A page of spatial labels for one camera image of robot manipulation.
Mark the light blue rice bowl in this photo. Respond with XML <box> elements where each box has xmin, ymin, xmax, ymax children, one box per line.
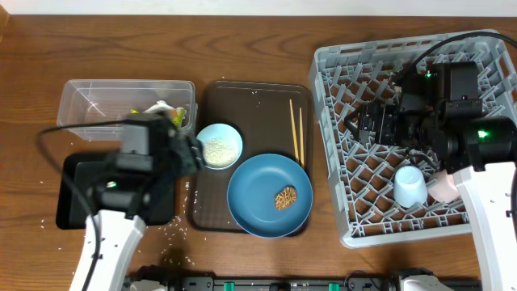
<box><xmin>197</xmin><ymin>123</ymin><xmax>243</xmax><ymax>170</ymax></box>

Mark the yellow foil snack wrapper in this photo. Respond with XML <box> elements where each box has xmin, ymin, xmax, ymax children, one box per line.
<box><xmin>130</xmin><ymin>108</ymin><xmax>186</xmax><ymax>127</ymax></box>

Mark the light blue plastic cup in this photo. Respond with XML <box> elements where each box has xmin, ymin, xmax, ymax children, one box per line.
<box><xmin>393</xmin><ymin>166</ymin><xmax>427</xmax><ymax>208</ymax></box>

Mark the dark blue plate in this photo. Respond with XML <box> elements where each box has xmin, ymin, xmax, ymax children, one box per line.
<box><xmin>227</xmin><ymin>154</ymin><xmax>313</xmax><ymax>238</ymax></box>

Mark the brown noodle cake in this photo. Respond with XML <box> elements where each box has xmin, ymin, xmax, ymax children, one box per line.
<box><xmin>274</xmin><ymin>187</ymin><xmax>297</xmax><ymax>211</ymax></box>

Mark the white tissue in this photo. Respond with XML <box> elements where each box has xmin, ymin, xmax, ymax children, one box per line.
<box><xmin>145</xmin><ymin>100</ymin><xmax>175</xmax><ymax>116</ymax></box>

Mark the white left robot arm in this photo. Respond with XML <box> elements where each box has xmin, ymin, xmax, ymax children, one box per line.
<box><xmin>70</xmin><ymin>113</ymin><xmax>205</xmax><ymax>290</ymax></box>

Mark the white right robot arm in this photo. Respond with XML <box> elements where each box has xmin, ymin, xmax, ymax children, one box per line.
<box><xmin>343</xmin><ymin>61</ymin><xmax>516</xmax><ymax>290</ymax></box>

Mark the grey dishwasher rack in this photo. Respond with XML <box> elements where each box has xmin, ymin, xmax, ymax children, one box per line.
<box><xmin>309</xmin><ymin>31</ymin><xmax>516</xmax><ymax>248</ymax></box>

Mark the wooden chopstick right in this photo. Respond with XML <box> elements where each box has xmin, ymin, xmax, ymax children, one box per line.
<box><xmin>299</xmin><ymin>108</ymin><xmax>305</xmax><ymax>169</ymax></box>

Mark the dark brown serving tray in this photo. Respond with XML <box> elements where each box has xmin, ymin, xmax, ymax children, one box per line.
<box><xmin>187</xmin><ymin>80</ymin><xmax>313</xmax><ymax>233</ymax></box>

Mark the clear plastic bin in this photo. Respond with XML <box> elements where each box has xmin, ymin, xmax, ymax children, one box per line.
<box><xmin>57</xmin><ymin>79</ymin><xmax>197</xmax><ymax>133</ymax></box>

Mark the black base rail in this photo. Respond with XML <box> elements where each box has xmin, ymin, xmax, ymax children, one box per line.
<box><xmin>121</xmin><ymin>265</ymin><xmax>482</xmax><ymax>291</ymax></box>

